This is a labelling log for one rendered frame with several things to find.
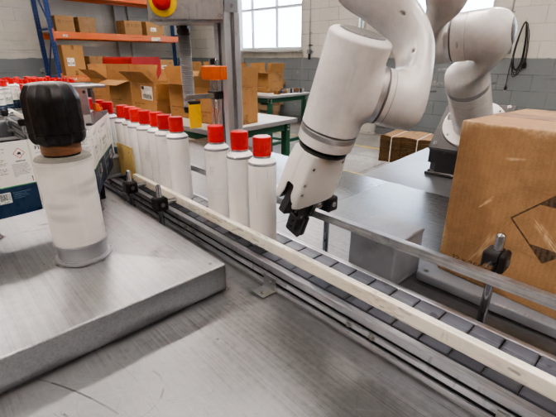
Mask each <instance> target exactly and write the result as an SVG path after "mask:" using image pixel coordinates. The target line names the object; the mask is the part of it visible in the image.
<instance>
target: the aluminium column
mask: <svg viewBox="0 0 556 417"><path fill-rule="evenodd" d="M213 31H214V46H215V59H217V60H218V65H222V63H223V65H224V66H227V77H228V78H227V79H224V80H223V81H222V80H219V82H220V91H223V96H224V111H223V99H221V113H222V125H223V130H224V113H225V129H226V144H227V145H228V146H229V151H230V150H232V149H231V138H230V131H233V130H243V116H242V67H241V42H240V17H239V13H237V12H225V11H224V4H223V20H222V23H220V31H221V47H222V61H221V49H220V35H219V24H218V23H217V24H213Z"/></svg>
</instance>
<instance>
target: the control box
mask: <svg viewBox="0 0 556 417"><path fill-rule="evenodd" d="M146 1H147V9H148V17H149V21H150V22H152V23H154V24H156V25H157V26H213V24H217V23H218V24H219V23H222V20H223V0H170V7H169V8H168V9H167V10H164V11H161V10H158V9H157V8H156V7H155V6H154V5H153V3H152V0H146Z"/></svg>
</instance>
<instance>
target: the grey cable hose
mask: <svg viewBox="0 0 556 417"><path fill-rule="evenodd" d="M176 28H177V34H178V37H179V38H178V39H179V40H178V43H179V52H180V63H181V65H180V68H181V71H180V72H181V74H182V75H181V78H182V85H183V86H182V89H183V95H184V96H183V99H184V106H183V109H184V111H185V113H189V106H188V101H195V99H191V100H187V99H186V95H191V94H195V93H194V81H193V77H194V76H193V70H192V68H193V66H192V64H193V63H192V59H191V58H192V56H191V54H192V53H191V51H192V50H191V44H190V43H191V40H190V26H176Z"/></svg>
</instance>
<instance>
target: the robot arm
mask: <svg viewBox="0 0 556 417"><path fill-rule="evenodd" d="M338 1H339V2H340V3H341V4H342V5H343V6H344V7H345V8H346V9H347V10H348V11H350V12H351V13H353V14H354V15H356V16H357V17H360V18H361V19H362V20H363V21H365V22H366V23H368V24H369V25H370V26H372V27H373V28H374V29H375V30H376V31H378V32H379V33H380V34H381V35H379V34H377V33H375V32H373V31H369V30H367V29H364V28H361V27H358V26H351V25H346V24H335V25H332V26H331V27H330V28H329V29H328V34H327V36H326V40H325V42H324V47H323V50H322V54H321V56H320V60H319V64H318V68H317V70H316V74H315V76H314V82H313V84H312V88H311V90H310V94H309V99H308V102H307V104H306V108H305V110H304V116H303V119H302V122H301V124H300V129H299V133H298V136H299V138H300V140H299V142H298V143H296V144H295V146H294V148H293V149H292V151H291V153H290V155H289V157H288V160H287V162H286V163H285V167H284V169H283V171H282V174H281V177H280V181H279V184H278V186H277V189H276V196H278V197H282V196H285V197H284V198H283V200H282V202H281V204H280V207H279V210H280V211H281V212H282V213H283V214H285V213H289V214H290V215H289V217H288V220H287V223H286V225H285V226H286V228H287V229H288V230H289V231H290V232H292V233H293V234H294V235H295V236H296V237H299V236H300V235H303V234H304V231H305V229H306V227H307V224H308V221H309V216H312V215H313V213H314V210H315V209H316V207H317V205H319V203H320V202H322V201H324V200H326V199H329V198H330V197H332V195H333V193H334V191H335V189H336V188H337V185H338V182H339V180H340V177H341V174H342V172H343V167H344V163H345V160H346V156H347V154H349V153H350V152H351V151H352V149H353V147H354V146H355V144H356V143H355V141H356V139H357V136H358V133H359V131H360V129H361V127H362V125H363V124H365V123H372V124H376V125H378V126H382V127H388V128H392V129H396V130H407V129H410V128H412V127H414V126H415V125H416V124H417V123H418V122H419V121H420V119H421V118H422V117H423V114H424V113H425V109H426V106H427V103H428V100H429V92H430V87H431V83H432V78H433V72H434V64H444V63H453V62H455V63H453V64H452V65H451V66H449V68H448V69H447V71H446V72H445V76H444V84H445V89H446V94H447V98H448V106H449V109H450V113H448V116H447V117H446V118H445V119H444V121H443V135H444V137H445V139H446V140H447V141H448V142H449V143H450V144H452V145H454V146H456V147H458V146H459V141H460V136H461V131H462V126H463V121H464V120H468V119H473V118H477V117H485V116H491V114H495V113H504V110H503V109H502V108H501V107H500V106H498V105H497V104H495V103H493V102H492V93H491V69H492V68H494V67H495V66H496V65H497V64H498V63H499V62H500V61H501V60H502V59H503V58H504V57H505V56H506V54H507V53H508V51H509V50H510V48H511V47H512V45H513V43H514V42H515V37H516V32H517V27H518V26H517V19H516V18H515V15H514V13H513V12H512V11H510V10H509V9H507V8H504V7H487V8H481V9H476V10H471V11H466V12H461V11H462V9H463V8H464V7H465V5H466V3H467V1H468V0H425V4H426V12H425V11H424V9H423V8H422V6H421V5H420V3H419V1H418V0H338ZM391 51H392V54H393V56H394V58H395V69H392V68H389V67H386V62H387V60H388V58H389V55H390V53H391Z"/></svg>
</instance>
